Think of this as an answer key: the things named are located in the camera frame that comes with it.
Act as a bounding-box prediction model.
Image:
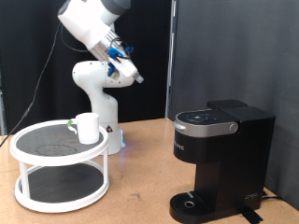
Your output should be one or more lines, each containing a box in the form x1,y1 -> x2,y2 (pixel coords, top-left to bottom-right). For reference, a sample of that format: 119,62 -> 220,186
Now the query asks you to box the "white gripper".
108,57 -> 145,84

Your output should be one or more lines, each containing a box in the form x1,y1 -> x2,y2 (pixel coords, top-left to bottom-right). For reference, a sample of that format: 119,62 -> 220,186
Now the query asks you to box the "white mug green-taped handle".
66,112 -> 101,145

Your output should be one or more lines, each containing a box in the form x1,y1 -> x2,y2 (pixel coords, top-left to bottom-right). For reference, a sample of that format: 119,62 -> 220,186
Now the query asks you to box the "black Keurig coffee machine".
168,99 -> 277,224

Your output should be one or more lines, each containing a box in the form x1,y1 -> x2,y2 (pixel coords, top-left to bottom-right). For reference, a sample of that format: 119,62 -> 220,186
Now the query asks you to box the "black curtain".
0,0 -> 173,135

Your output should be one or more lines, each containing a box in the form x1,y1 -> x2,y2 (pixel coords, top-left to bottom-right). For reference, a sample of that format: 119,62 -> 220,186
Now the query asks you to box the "dark grey partition panel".
167,0 -> 299,211

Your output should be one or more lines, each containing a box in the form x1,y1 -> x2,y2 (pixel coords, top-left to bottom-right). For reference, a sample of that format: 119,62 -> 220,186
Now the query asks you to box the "white two-tier turntable shelf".
8,119 -> 110,214

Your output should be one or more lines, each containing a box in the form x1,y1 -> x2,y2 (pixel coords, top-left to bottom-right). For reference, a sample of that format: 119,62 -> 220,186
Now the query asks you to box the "black tape strip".
239,208 -> 264,224

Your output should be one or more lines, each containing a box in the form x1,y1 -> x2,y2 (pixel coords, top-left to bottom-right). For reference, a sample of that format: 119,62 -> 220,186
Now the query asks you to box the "white wrist camera blue mount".
107,62 -> 121,80

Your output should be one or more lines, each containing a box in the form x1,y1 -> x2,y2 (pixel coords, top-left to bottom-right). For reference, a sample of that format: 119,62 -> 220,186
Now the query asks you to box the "blue cable clip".
107,46 -> 135,61

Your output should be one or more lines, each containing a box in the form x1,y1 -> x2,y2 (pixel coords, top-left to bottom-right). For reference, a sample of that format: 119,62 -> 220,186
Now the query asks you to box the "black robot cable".
0,21 -> 133,147

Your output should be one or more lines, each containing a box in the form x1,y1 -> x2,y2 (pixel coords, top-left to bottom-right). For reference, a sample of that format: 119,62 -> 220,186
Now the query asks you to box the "grey metal frame post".
0,90 -> 7,136

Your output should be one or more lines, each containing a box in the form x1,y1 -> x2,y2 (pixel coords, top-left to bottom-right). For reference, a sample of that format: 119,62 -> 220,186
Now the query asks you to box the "black power cord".
261,190 -> 284,202

